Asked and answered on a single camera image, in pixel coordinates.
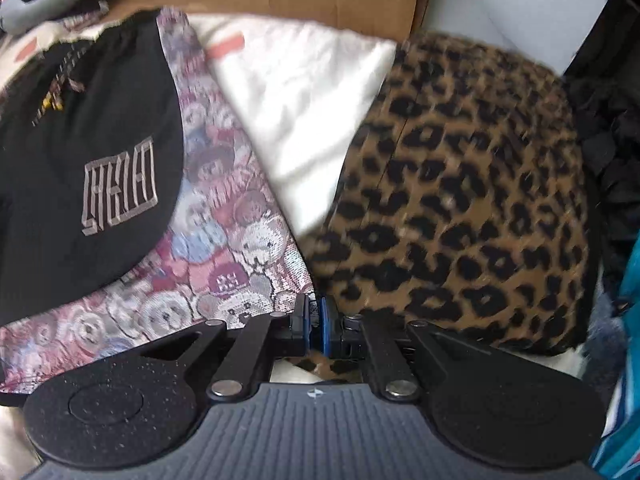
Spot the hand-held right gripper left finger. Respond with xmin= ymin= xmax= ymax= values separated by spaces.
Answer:
xmin=142 ymin=294 xmax=312 ymax=402

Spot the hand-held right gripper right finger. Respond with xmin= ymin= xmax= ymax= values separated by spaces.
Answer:
xmin=320 ymin=296 xmax=493 ymax=402

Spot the leopard print garment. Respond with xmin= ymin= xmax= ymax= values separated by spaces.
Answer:
xmin=294 ymin=30 xmax=602 ymax=377

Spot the black bear patterned jacket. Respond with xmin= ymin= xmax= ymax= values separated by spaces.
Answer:
xmin=0 ymin=5 xmax=317 ymax=397

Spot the cream bear printed bedsheet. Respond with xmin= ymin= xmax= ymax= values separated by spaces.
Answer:
xmin=0 ymin=10 xmax=618 ymax=480

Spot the teal printed garment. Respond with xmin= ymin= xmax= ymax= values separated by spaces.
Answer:
xmin=589 ymin=237 xmax=640 ymax=480

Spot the black clothing pile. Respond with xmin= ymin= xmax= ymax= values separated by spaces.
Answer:
xmin=564 ymin=0 xmax=640 ymax=283

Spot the floral patterned cloth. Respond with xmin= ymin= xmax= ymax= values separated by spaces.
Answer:
xmin=62 ymin=0 xmax=110 ymax=27

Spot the grey neck pillow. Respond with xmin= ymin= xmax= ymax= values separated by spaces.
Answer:
xmin=0 ymin=0 xmax=92 ymax=36

